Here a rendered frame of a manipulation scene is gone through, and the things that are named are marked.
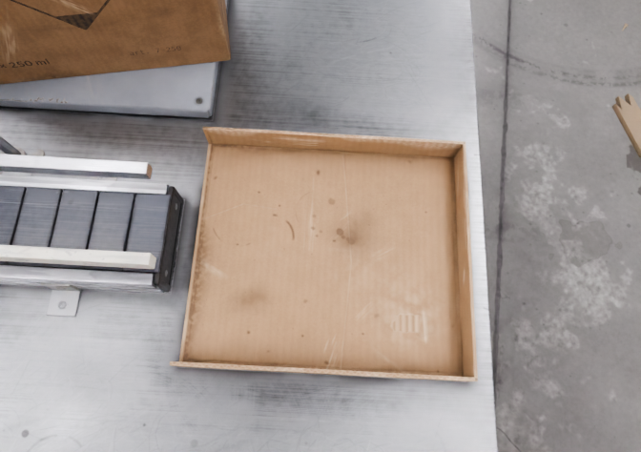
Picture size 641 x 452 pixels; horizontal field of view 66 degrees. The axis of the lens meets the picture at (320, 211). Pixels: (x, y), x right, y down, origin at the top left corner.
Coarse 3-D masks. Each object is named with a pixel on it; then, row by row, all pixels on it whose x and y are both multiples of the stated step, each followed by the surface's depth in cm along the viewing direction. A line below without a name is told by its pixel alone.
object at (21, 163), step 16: (0, 160) 44; (16, 160) 44; (32, 160) 44; (48, 160) 45; (64, 160) 45; (80, 160) 45; (96, 160) 45; (112, 160) 45; (112, 176) 45; (128, 176) 45; (144, 176) 45
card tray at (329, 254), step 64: (256, 192) 58; (320, 192) 58; (384, 192) 58; (448, 192) 58; (256, 256) 55; (320, 256) 56; (384, 256) 56; (448, 256) 56; (192, 320) 53; (256, 320) 53; (320, 320) 53; (384, 320) 53; (448, 320) 54
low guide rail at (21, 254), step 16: (0, 256) 46; (16, 256) 46; (32, 256) 46; (48, 256) 46; (64, 256) 47; (80, 256) 47; (96, 256) 47; (112, 256) 47; (128, 256) 47; (144, 256) 47
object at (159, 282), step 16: (0, 176) 53; (16, 176) 53; (32, 176) 53; (128, 192) 53; (144, 192) 53; (160, 192) 53; (176, 192) 55; (176, 208) 55; (176, 224) 56; (176, 240) 56; (0, 272) 50; (16, 272) 50; (32, 272) 50; (48, 272) 50; (64, 272) 50; (80, 272) 50; (96, 272) 50; (112, 272) 50; (128, 272) 50; (160, 272) 50; (80, 288) 54; (96, 288) 53; (112, 288) 53; (128, 288) 53; (144, 288) 52; (160, 288) 52
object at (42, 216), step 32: (0, 192) 52; (32, 192) 52; (64, 192) 52; (96, 192) 52; (0, 224) 51; (32, 224) 51; (64, 224) 51; (96, 224) 51; (128, 224) 51; (160, 224) 51; (160, 256) 50
